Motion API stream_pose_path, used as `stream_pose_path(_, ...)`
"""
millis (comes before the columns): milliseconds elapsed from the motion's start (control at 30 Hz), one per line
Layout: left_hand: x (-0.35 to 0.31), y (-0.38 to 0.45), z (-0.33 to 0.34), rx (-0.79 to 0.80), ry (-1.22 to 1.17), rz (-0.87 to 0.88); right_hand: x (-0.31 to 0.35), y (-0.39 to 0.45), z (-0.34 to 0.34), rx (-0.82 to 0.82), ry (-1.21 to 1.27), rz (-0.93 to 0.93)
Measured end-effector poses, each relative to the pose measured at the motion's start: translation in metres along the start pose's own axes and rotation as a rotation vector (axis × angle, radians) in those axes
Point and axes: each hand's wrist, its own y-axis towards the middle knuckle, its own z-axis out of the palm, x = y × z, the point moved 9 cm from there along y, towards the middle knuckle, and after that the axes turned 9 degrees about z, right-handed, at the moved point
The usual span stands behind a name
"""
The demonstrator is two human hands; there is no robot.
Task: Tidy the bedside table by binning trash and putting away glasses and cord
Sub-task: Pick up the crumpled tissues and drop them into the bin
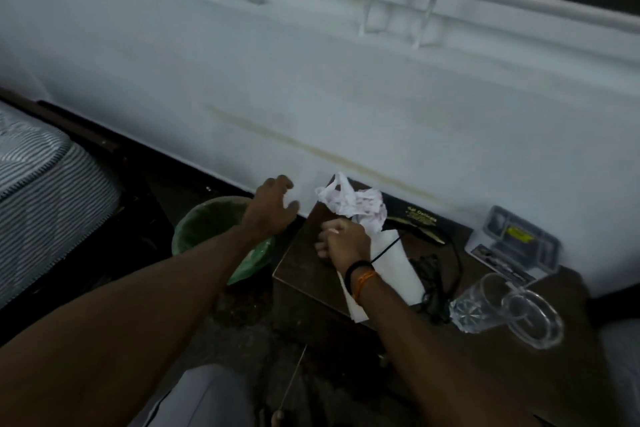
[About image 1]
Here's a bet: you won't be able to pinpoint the person's right hand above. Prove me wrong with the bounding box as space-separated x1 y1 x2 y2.
315 218 373 274

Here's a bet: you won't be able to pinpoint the person's left hand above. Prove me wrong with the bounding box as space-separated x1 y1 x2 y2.
239 175 301 242

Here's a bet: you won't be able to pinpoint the black cable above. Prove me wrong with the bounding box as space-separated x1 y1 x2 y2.
369 224 463 315

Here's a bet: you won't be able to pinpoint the large white paper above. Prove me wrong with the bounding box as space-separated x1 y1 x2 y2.
313 171 389 235

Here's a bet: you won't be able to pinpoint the white paper sheet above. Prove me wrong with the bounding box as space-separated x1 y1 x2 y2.
335 229 426 325

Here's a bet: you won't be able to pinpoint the black eyeglasses case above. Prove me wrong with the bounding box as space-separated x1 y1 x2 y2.
382 193 473 250

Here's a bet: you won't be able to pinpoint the clear drinking glass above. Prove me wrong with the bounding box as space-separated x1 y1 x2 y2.
448 272 519 335

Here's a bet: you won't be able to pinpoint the grey plastic organizer box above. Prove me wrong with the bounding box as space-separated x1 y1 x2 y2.
465 205 562 285

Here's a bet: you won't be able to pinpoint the clear glass ashtray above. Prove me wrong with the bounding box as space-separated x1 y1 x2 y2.
501 289 565 350

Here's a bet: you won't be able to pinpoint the person's left forearm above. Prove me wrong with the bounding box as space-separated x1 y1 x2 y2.
0 224 273 427

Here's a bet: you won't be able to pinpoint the person's right forearm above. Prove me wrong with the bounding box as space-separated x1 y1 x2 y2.
357 276 541 427

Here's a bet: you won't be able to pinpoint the person's grey trousers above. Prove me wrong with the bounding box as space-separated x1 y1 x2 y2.
127 364 256 427

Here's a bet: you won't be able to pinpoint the brown bedside table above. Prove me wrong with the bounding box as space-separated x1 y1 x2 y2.
271 176 626 427

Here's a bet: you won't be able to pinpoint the black wristband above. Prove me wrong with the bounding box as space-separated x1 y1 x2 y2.
345 260 375 292

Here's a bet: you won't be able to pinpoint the trash bin with green liner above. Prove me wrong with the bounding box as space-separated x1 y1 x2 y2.
171 195 281 288

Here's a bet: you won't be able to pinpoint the thin wooden stick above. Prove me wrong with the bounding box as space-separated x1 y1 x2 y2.
279 344 309 412

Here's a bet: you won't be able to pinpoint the striped mattress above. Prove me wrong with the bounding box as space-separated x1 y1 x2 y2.
0 100 123 310
597 316 640 427

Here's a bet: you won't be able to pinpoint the orange thread bracelet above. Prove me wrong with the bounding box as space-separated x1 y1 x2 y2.
351 270 382 306

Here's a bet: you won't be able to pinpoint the dark wooden bed frame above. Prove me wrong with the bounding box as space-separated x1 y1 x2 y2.
0 86 121 155

